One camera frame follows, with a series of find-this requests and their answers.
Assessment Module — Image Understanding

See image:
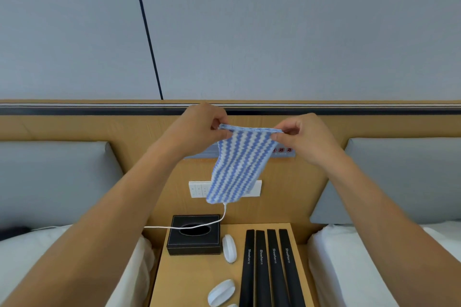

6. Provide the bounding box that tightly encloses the black leather tissue box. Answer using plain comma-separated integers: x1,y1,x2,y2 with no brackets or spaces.
166,214,222,256

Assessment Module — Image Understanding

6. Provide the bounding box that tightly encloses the person's left forearm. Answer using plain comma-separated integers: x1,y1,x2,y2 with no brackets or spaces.
0,144,184,307

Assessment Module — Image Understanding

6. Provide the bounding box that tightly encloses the wooden nightstand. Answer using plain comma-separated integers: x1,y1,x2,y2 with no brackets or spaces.
148,223,319,307

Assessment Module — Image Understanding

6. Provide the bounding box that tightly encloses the grey wall sign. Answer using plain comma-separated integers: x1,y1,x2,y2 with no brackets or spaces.
182,144,297,160

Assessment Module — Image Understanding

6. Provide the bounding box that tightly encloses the blue white striped cloth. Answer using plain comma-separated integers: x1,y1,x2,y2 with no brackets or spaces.
206,123,283,205

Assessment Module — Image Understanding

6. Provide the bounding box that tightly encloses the black charging device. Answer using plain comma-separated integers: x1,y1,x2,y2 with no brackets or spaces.
0,225,31,241

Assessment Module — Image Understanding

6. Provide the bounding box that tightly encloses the wooden headboard panel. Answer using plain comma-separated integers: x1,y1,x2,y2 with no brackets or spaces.
0,99,461,246

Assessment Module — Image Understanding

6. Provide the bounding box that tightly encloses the person's right hand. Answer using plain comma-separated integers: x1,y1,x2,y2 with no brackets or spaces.
270,113,345,169

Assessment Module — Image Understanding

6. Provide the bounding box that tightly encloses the person's left hand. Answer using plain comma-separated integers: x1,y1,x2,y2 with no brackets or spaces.
164,103,233,160

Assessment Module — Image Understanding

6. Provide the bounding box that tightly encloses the white switch socket panel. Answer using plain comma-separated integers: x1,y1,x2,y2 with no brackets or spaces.
188,179,263,199

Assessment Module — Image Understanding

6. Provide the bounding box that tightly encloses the long black shoe spoon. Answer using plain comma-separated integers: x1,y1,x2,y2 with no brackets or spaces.
266,229,291,307
239,229,255,307
255,230,273,307
278,228,307,307

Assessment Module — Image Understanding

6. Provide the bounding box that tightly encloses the white charging cable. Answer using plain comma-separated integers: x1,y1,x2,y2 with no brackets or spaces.
30,202,228,231

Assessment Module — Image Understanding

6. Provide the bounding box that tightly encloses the grey headboard cushion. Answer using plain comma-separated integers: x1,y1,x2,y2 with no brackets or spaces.
0,141,125,230
309,137,461,225

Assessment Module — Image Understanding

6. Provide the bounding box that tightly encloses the person's right forearm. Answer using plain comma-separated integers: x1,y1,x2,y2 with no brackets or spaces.
324,152,461,307

